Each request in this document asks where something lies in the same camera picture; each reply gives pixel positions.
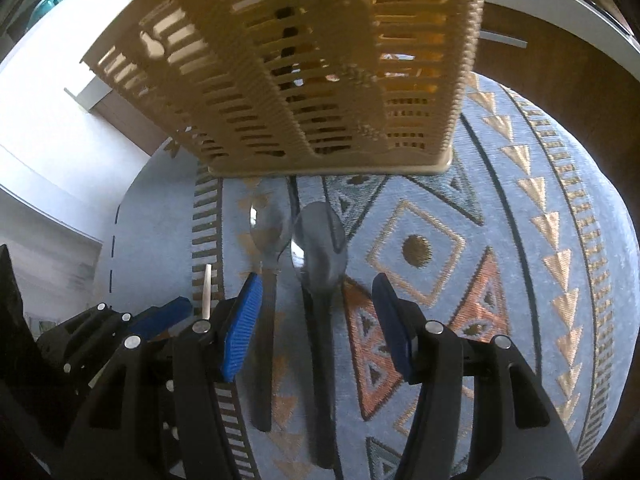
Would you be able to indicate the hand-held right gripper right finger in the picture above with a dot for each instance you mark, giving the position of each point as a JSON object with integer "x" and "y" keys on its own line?
{"x": 395, "y": 327}

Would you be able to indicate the beige slotted utensil basket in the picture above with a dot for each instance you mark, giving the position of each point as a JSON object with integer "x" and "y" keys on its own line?
{"x": 310, "y": 70}

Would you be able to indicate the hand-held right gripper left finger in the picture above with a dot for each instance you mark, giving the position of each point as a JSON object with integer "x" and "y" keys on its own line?
{"x": 242, "y": 327}

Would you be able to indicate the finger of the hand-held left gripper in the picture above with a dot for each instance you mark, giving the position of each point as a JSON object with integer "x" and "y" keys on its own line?
{"x": 160, "y": 317}
{"x": 167, "y": 385}

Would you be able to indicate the blue patterned table mat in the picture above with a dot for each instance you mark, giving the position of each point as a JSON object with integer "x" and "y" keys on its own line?
{"x": 500, "y": 260}

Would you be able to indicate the wooden chopstick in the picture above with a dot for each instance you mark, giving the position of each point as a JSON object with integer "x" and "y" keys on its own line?
{"x": 206, "y": 292}

